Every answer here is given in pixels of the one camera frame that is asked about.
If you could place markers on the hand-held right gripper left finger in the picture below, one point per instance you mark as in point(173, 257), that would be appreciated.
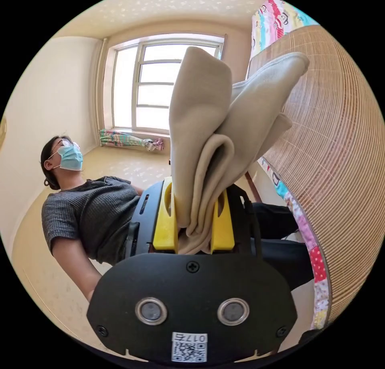
point(164, 224)

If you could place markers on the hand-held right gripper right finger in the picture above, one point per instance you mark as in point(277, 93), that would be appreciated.
point(224, 230)

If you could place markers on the white long sleeve shirt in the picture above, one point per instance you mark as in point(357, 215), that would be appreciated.
point(198, 110)

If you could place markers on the person's body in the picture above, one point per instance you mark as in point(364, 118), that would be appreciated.
point(90, 212)

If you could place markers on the colourful striped curtain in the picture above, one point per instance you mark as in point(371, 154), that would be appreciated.
point(126, 138)

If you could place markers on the window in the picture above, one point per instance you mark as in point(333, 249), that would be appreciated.
point(141, 86)

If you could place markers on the bed with woven mat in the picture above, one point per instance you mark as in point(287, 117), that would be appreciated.
point(337, 140)

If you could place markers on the colourful printed quilt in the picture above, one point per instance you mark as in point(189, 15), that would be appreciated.
point(276, 20)

